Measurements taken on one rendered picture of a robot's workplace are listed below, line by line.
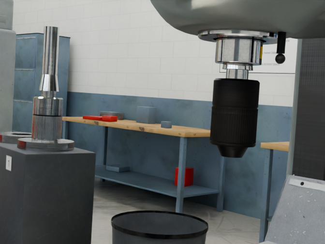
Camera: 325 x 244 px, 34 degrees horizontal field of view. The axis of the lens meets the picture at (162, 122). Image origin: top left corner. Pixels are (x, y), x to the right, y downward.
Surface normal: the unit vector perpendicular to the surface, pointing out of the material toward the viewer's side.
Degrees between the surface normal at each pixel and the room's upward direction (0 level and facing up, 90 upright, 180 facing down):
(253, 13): 134
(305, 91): 90
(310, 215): 65
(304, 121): 90
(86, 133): 90
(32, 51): 90
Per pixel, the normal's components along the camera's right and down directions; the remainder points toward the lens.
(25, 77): -0.71, 0.00
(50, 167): 0.61, 0.08
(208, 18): -0.29, 0.87
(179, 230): -0.44, -0.04
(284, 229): -0.58, -0.45
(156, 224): 0.00, -0.01
